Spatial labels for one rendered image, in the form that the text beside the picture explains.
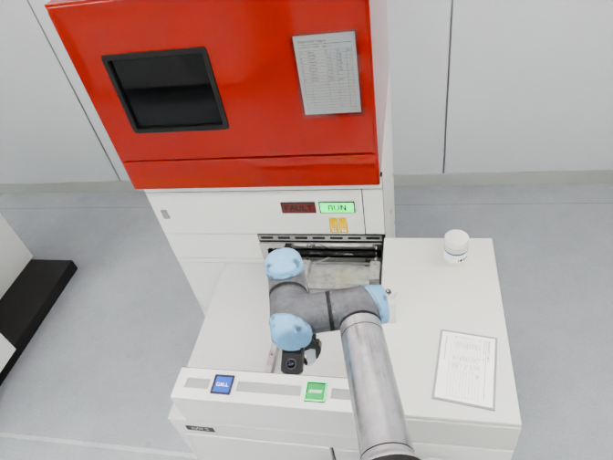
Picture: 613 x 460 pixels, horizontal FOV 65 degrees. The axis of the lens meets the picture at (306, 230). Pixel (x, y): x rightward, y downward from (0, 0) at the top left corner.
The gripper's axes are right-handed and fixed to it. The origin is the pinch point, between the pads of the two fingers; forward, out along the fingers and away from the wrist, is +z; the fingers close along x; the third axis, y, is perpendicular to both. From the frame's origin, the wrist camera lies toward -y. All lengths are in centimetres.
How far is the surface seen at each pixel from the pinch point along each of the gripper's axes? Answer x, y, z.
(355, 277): -6, 47, 23
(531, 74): -88, 207, 34
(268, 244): 26, 57, 17
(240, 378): 21.5, 3.1, 14.7
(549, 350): -88, 80, 111
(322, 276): 6, 48, 23
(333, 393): -4.6, 0.9, 15.1
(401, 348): -21.9, 15.2, 14.2
